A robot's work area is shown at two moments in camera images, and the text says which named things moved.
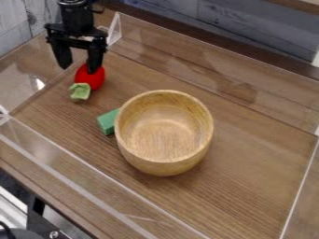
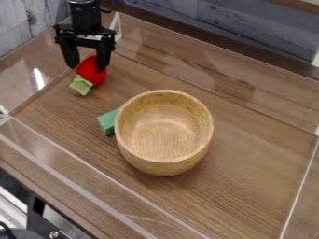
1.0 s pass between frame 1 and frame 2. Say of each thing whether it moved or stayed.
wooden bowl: stayed
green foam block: stayed
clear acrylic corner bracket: stayed
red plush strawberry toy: moved
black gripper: moved
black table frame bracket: stayed
